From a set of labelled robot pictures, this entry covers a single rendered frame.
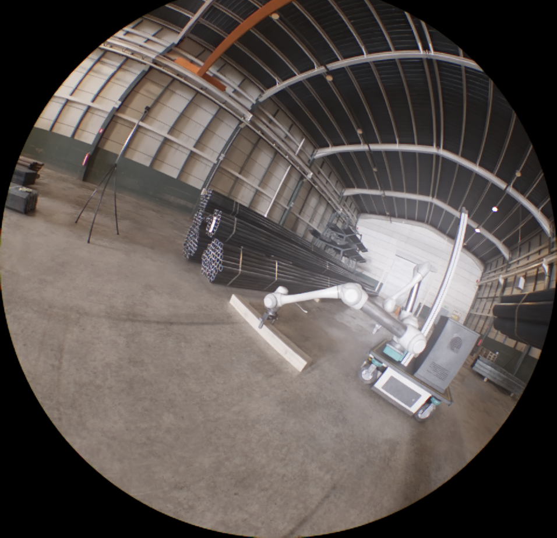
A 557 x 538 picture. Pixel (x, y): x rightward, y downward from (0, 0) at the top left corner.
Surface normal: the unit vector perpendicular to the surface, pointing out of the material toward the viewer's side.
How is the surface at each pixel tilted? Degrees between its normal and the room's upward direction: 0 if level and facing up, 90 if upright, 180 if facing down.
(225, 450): 0
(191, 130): 90
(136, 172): 90
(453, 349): 90
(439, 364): 90
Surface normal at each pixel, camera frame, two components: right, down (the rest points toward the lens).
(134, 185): 0.66, 0.37
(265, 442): 0.42, -0.90
